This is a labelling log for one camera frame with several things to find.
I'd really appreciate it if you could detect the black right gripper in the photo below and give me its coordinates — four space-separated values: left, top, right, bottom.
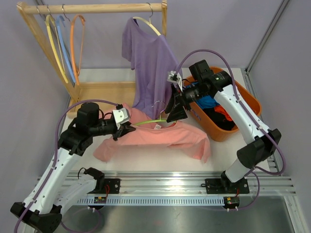
166 82 209 123

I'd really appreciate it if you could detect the yellow hanger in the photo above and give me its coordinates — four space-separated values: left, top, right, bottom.
45 14 69 84

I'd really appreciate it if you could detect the purple t shirt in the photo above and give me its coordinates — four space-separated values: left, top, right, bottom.
121 18 178 119

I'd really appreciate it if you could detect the orange tan hanger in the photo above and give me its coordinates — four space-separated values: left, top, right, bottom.
61 3 87 86

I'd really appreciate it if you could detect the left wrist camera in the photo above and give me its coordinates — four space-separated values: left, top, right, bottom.
112 107 130 130

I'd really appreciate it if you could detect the black t shirt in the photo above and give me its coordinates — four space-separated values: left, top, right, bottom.
203 108 236 131

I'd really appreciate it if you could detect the orange plastic basket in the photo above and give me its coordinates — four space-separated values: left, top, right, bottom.
182 67 262 143

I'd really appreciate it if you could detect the light blue hanger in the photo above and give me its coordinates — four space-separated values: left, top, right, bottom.
47 6 76 84

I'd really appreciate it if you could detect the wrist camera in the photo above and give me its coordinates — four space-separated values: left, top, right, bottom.
112 107 130 130
167 71 183 91

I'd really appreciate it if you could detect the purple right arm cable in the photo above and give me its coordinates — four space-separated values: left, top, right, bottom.
174 50 287 212

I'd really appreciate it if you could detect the aluminium frame rail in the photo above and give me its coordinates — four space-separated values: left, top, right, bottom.
63 171 311 233

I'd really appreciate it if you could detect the cream hanger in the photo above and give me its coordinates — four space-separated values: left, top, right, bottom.
132 2 161 36

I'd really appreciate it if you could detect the blue t shirt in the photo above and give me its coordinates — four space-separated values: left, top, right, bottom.
195 96 220 109

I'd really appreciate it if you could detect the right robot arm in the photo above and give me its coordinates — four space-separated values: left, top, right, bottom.
165 60 281 193

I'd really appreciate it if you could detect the wooden clothes rack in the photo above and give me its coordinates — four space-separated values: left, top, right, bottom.
17 0 167 118

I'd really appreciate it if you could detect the green hanger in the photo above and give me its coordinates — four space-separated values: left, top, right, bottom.
135 100 167 126

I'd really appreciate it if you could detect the pink t shirt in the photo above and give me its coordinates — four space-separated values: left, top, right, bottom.
93 103 211 163

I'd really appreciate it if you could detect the orange t shirt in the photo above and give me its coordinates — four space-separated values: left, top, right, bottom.
214 105 233 121

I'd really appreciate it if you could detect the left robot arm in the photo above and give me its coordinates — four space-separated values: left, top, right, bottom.
10 100 135 233

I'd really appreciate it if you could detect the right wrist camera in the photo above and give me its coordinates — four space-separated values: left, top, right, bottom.
167 71 183 91

